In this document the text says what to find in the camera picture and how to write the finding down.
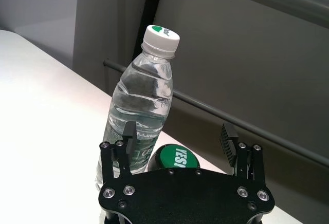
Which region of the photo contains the dark vertical frame post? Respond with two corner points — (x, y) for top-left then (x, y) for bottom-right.
(73, 0), (167, 92)

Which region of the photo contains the green black push button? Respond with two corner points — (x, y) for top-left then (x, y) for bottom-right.
(146, 144), (200, 173)

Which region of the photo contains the clear water bottle green label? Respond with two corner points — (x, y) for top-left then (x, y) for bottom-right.
(95, 25), (180, 193)

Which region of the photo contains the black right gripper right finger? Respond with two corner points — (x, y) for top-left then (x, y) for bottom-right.
(219, 122), (265, 183)

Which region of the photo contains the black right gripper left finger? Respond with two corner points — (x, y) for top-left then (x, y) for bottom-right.
(99, 121), (137, 182)

